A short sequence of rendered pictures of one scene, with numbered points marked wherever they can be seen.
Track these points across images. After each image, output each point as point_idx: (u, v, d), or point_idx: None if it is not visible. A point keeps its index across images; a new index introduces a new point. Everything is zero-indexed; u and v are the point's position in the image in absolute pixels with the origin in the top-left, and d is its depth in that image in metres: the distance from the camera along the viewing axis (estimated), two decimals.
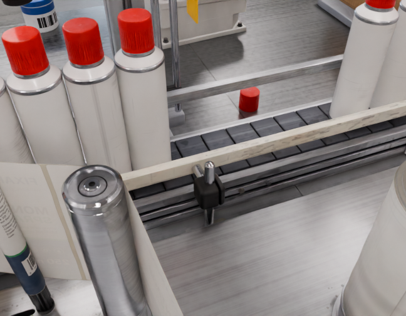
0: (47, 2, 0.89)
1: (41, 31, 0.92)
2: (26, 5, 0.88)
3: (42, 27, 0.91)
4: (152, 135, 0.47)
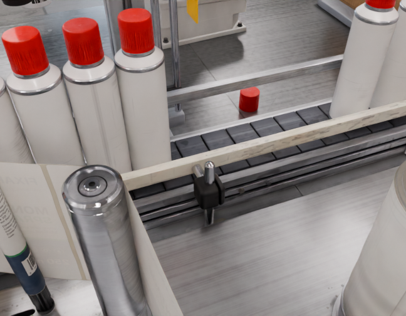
0: None
1: (34, 6, 0.88)
2: None
3: (35, 2, 0.88)
4: (152, 135, 0.47)
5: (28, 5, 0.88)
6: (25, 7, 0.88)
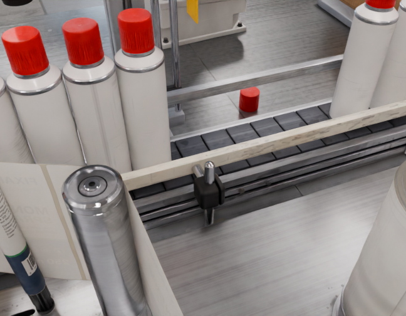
0: None
1: None
2: None
3: None
4: (152, 135, 0.47)
5: None
6: None
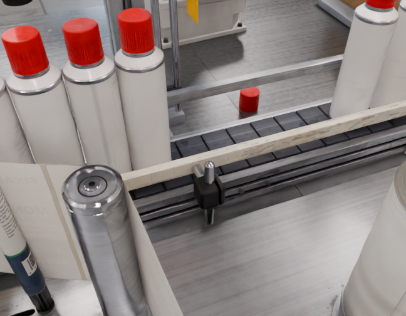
0: None
1: None
2: None
3: None
4: (152, 135, 0.47)
5: None
6: None
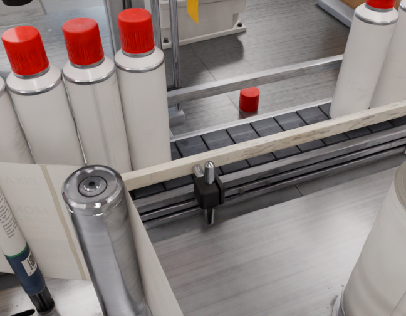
0: None
1: None
2: None
3: None
4: (152, 135, 0.47)
5: None
6: None
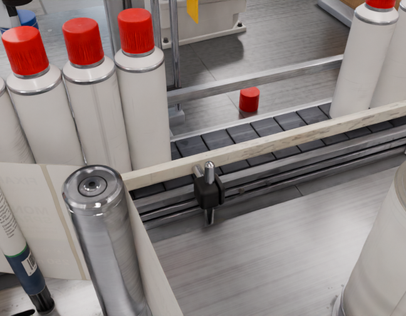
0: (31, 24, 0.79)
1: None
2: (6, 29, 0.78)
3: None
4: (152, 135, 0.47)
5: None
6: None
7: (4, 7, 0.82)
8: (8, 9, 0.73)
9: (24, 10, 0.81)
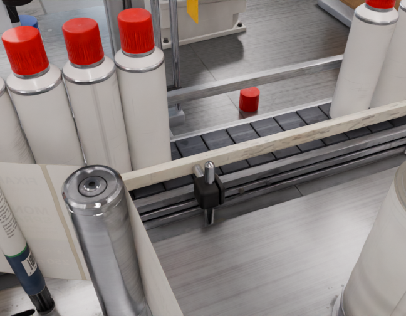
0: None
1: None
2: None
3: None
4: (152, 135, 0.47)
5: None
6: None
7: (6, 13, 0.82)
8: (10, 15, 0.74)
9: (26, 15, 0.82)
